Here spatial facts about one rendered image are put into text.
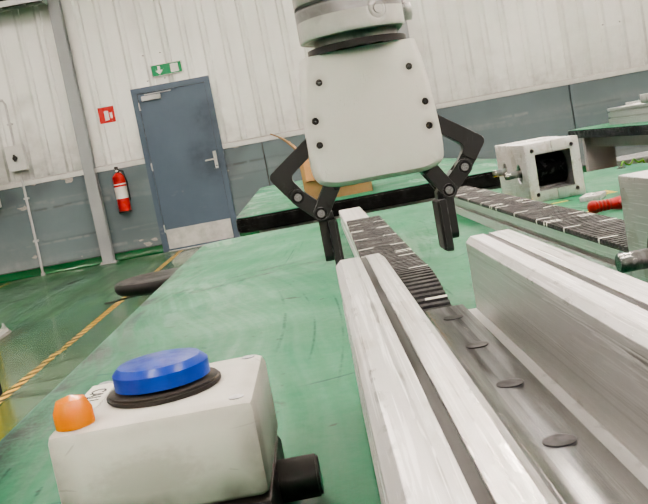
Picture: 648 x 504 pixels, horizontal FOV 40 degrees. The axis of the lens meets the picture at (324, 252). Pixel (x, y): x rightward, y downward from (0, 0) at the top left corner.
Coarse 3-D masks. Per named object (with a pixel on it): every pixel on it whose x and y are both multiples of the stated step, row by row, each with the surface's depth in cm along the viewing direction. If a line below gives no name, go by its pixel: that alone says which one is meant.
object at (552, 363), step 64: (512, 256) 39; (576, 256) 36; (384, 320) 30; (448, 320) 42; (512, 320) 39; (576, 320) 29; (640, 320) 24; (384, 384) 22; (448, 384) 21; (512, 384) 30; (576, 384) 30; (640, 384) 23; (384, 448) 18; (448, 448) 17; (512, 448) 17; (576, 448) 23; (640, 448) 24
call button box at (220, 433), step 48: (192, 384) 36; (240, 384) 36; (96, 432) 33; (144, 432) 33; (192, 432) 33; (240, 432) 33; (96, 480) 33; (144, 480) 33; (192, 480) 33; (240, 480) 33; (288, 480) 37
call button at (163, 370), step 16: (160, 352) 38; (176, 352) 37; (192, 352) 37; (128, 368) 36; (144, 368) 36; (160, 368) 35; (176, 368) 35; (192, 368) 36; (208, 368) 37; (128, 384) 35; (144, 384) 35; (160, 384) 35; (176, 384) 35
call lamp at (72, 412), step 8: (64, 400) 34; (72, 400) 34; (80, 400) 34; (88, 400) 34; (56, 408) 34; (64, 408) 33; (72, 408) 33; (80, 408) 33; (88, 408) 34; (56, 416) 33; (64, 416) 33; (72, 416) 33; (80, 416) 33; (88, 416) 34; (56, 424) 34; (64, 424) 33; (72, 424) 33; (80, 424) 33; (88, 424) 34
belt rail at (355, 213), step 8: (352, 208) 163; (360, 208) 159; (344, 216) 148; (352, 216) 145; (360, 216) 142; (368, 216) 140; (344, 224) 139; (344, 232) 150; (352, 240) 112; (352, 248) 119
